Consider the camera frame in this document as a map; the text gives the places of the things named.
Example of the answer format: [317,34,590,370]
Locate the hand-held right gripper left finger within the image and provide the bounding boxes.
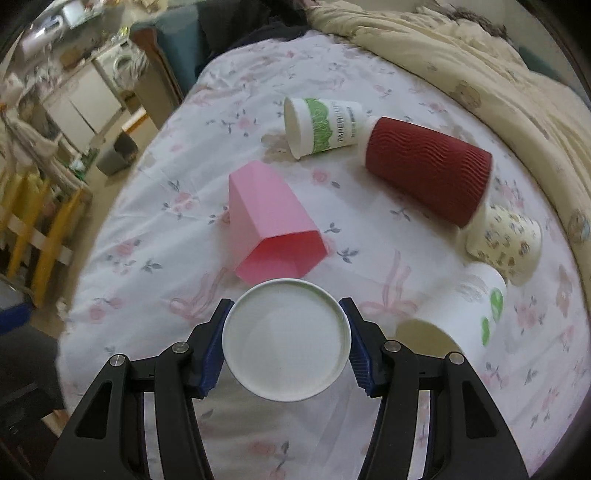
[45,298,235,480]

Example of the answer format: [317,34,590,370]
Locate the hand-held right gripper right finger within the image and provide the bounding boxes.
[338,297,528,480]

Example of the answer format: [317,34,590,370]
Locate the plain white paper cup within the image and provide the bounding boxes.
[222,279,354,401]

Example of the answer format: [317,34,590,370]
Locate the white cup with green leaves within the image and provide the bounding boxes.
[396,262,508,356]

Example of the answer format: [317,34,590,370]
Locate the pink hexagonal cup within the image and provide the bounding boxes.
[228,161,328,286]

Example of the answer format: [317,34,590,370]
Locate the cream animal print cup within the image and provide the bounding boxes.
[465,202,542,285]

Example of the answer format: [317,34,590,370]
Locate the red ribbed paper cup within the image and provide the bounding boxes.
[364,116,493,229]

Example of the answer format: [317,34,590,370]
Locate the white cup with green band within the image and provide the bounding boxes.
[283,96,369,160]

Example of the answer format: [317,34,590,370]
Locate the floral white bed sheet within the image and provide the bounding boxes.
[54,36,591,480]

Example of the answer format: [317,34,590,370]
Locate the grey waste bin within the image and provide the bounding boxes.
[96,133,139,176]

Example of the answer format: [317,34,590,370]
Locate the yellow wooden rack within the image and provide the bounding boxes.
[0,168,93,309]

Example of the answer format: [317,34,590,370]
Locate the white cabinet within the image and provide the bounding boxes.
[42,62,127,149]

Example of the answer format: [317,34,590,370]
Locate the white washing machine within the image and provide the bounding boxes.
[95,41,149,93]

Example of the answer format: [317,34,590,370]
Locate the teal upholstered chair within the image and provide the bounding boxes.
[152,7,206,84]

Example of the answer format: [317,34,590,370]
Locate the cream bear print quilt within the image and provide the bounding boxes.
[305,0,591,278]

